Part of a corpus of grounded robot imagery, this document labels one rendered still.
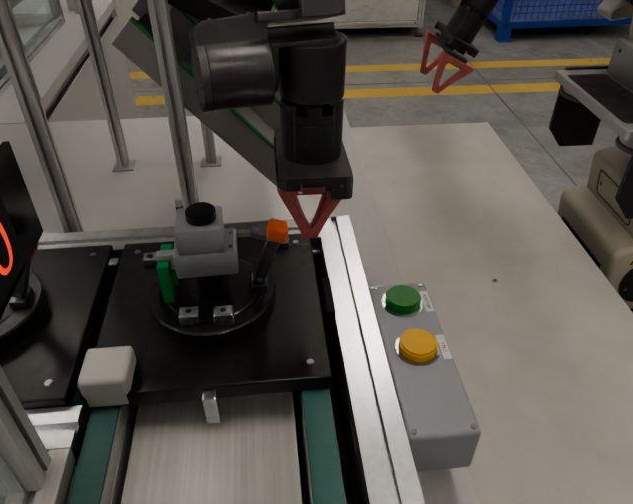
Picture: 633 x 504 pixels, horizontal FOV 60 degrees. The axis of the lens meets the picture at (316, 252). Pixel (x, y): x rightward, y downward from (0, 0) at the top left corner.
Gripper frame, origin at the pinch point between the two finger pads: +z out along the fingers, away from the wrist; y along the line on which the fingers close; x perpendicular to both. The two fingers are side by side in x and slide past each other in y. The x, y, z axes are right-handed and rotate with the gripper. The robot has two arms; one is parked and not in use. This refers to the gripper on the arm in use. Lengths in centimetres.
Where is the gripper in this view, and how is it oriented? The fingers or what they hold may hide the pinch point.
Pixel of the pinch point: (310, 230)
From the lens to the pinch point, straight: 57.2
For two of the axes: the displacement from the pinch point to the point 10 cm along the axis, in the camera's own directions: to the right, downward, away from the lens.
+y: 1.0, 6.1, -7.9
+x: 9.9, -0.5, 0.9
